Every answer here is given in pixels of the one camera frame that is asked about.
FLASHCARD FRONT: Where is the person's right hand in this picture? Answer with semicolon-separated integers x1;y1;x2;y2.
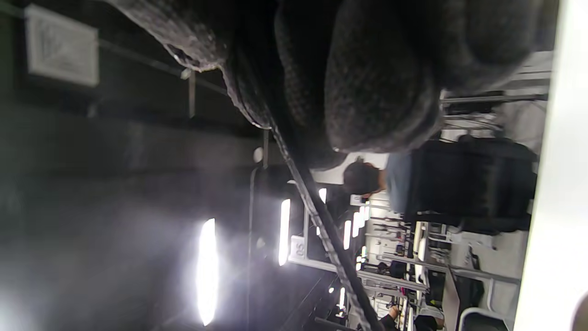
106;0;559;170

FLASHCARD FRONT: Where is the black measuring scoop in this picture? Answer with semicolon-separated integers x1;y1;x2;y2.
269;124;385;331

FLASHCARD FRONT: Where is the black office chair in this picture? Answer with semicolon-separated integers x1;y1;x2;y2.
404;136;539;235

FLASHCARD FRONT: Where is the bright ceiling light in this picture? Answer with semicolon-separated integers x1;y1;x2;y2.
277;198;292;267
196;217;220;327

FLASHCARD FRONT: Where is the black computer tower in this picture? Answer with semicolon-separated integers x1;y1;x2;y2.
455;276;485;308

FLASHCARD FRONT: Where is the white ceiling panel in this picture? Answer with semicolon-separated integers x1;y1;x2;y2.
24;4;100;88

